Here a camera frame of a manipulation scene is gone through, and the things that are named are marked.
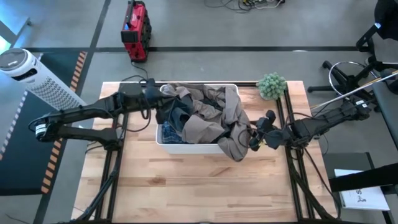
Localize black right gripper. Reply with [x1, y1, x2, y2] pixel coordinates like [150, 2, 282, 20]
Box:
[248, 110, 293, 152]

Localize dark green garment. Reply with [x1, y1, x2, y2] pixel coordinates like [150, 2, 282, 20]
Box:
[155, 90, 224, 138]

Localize blue plaid shirt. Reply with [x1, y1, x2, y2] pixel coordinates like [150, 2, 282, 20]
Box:
[160, 121, 187, 144]

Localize khaki grey garment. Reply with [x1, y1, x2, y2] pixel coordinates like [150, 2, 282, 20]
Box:
[161, 82, 252, 162]

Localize green ball plant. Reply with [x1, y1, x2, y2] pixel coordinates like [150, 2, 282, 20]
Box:
[256, 72, 287, 101]

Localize white perforated panel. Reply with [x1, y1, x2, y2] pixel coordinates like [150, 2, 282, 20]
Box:
[155, 82, 248, 156]

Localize red black portable box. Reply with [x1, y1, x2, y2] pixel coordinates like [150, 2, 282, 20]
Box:
[120, 0, 152, 62]

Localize dark grey flat box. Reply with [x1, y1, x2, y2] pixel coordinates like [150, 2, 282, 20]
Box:
[323, 152, 376, 175]

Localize black office chair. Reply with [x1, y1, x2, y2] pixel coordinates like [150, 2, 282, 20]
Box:
[307, 0, 398, 103]

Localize black flat bar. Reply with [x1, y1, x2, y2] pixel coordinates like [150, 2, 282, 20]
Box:
[328, 163, 398, 193]

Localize white tower fan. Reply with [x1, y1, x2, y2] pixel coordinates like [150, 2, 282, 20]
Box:
[0, 48, 88, 111]

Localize white paper sheet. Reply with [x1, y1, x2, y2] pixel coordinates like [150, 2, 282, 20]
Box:
[334, 169, 391, 212]

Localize dark grey padded seat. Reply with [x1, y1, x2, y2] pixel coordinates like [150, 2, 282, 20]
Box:
[371, 70, 398, 147]

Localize black floor mat orange stripes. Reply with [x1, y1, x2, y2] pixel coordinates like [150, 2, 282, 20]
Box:
[0, 51, 90, 197]

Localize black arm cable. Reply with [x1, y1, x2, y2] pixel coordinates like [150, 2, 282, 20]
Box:
[124, 99, 153, 133]

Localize black power cable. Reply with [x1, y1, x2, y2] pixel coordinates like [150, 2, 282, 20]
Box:
[121, 60, 150, 82]

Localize black table frame rail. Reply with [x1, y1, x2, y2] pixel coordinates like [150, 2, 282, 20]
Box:
[71, 113, 129, 222]
[275, 82, 340, 222]

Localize tangled floor cables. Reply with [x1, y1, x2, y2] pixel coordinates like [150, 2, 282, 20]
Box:
[203, 0, 285, 14]

